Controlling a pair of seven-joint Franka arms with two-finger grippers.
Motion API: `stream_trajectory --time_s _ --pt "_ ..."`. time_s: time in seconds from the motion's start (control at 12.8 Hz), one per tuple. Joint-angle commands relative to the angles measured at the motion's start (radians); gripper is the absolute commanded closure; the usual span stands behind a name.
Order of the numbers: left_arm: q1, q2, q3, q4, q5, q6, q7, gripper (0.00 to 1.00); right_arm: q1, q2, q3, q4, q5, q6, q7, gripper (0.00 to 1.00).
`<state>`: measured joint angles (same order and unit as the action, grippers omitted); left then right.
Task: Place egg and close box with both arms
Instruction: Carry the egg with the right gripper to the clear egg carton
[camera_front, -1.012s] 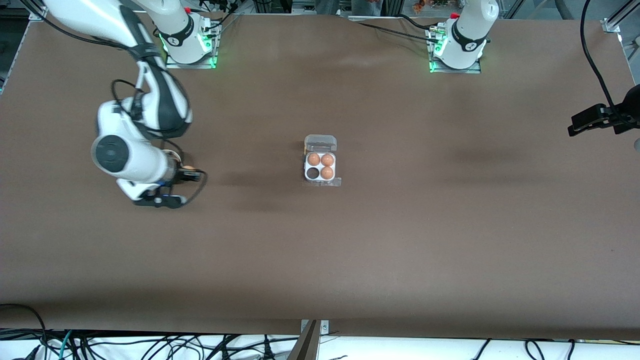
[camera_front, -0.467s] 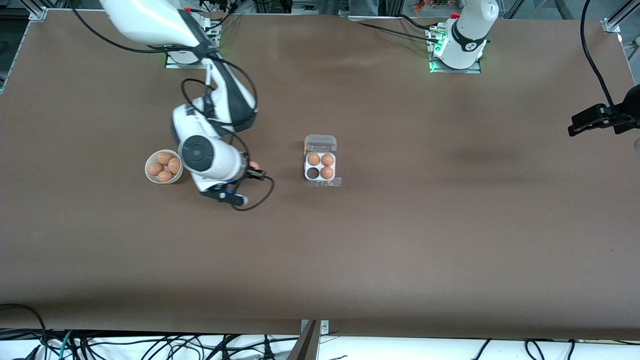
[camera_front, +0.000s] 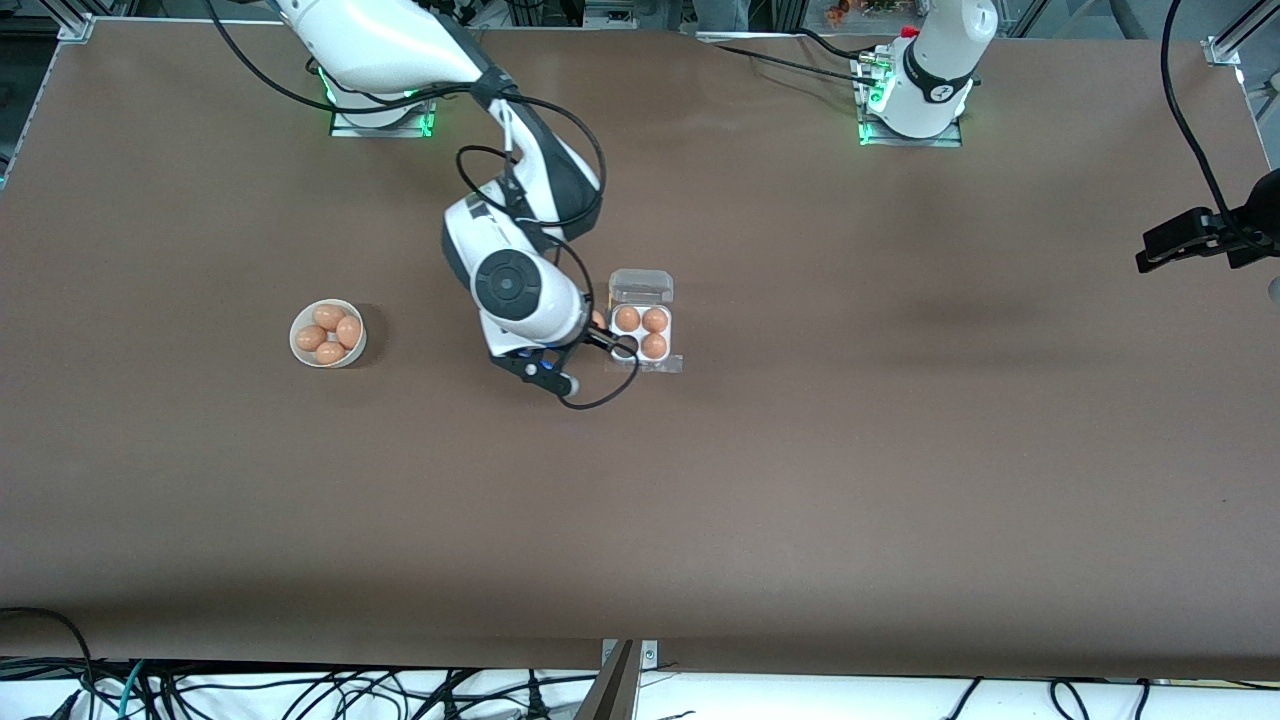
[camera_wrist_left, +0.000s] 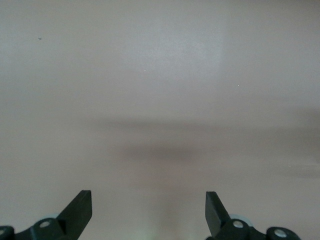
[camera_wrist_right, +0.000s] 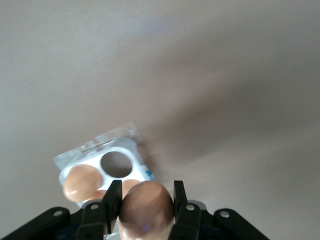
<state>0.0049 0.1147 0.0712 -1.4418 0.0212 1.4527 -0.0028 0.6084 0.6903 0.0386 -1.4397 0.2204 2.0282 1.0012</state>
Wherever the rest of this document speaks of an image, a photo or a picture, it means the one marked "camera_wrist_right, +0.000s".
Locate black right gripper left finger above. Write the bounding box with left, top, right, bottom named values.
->
left=0, top=179, right=123, bottom=240

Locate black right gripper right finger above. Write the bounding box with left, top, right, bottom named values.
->
left=169, top=180, right=271, bottom=240

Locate brown egg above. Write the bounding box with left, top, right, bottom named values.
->
left=86, top=189, right=109, bottom=202
left=121, top=178, right=141, bottom=198
left=62, top=164, right=104, bottom=203
left=117, top=181, right=176, bottom=240

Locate clear plastic egg box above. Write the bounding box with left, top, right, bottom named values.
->
left=52, top=121, right=157, bottom=237

